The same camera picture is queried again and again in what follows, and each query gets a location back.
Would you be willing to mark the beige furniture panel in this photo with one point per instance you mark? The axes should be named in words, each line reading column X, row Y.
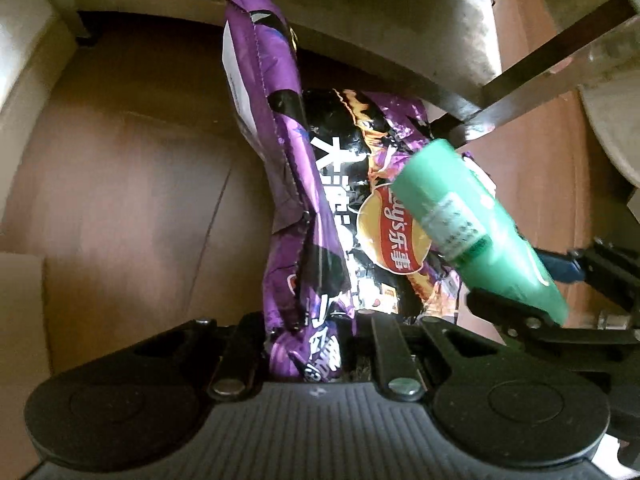
column 20, row 60

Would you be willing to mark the purple snack bag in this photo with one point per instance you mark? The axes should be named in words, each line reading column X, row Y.
column 280, row 160

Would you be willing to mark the green cylinder can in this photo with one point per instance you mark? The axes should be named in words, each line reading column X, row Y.
column 480, row 240

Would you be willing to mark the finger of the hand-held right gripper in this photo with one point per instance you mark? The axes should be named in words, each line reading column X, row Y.
column 560, row 266
column 505, row 305

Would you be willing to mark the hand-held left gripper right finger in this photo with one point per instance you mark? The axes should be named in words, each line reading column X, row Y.
column 387, row 340

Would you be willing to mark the metal frame chair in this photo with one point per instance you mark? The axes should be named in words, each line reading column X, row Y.
column 400, row 20

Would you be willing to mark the black flame print chip bag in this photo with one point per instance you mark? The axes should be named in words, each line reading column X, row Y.
column 345, row 175

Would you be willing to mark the round white base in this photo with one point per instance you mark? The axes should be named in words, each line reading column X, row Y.
column 617, row 125

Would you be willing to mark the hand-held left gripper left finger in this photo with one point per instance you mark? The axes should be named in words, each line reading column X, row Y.
column 245, row 340

